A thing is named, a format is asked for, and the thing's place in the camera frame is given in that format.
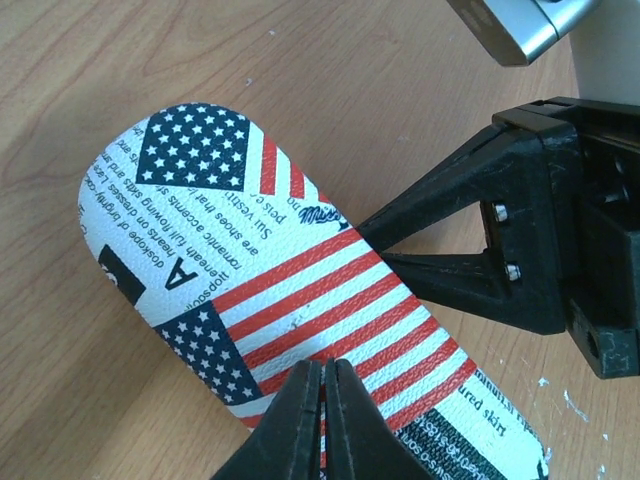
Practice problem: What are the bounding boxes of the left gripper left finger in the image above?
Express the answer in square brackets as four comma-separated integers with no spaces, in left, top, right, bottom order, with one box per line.
[212,360,322,480]

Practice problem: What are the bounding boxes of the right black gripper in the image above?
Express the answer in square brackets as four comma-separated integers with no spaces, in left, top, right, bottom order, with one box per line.
[358,97,639,379]

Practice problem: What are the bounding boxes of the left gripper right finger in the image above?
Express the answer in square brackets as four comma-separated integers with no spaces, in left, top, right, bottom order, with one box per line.
[325,359,432,480]

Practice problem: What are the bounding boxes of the flag print glasses case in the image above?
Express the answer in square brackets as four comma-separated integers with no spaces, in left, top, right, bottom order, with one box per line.
[78,103,549,479]

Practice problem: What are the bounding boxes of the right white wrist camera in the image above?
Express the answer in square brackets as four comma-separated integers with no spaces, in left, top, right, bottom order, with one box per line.
[448,0,599,67]

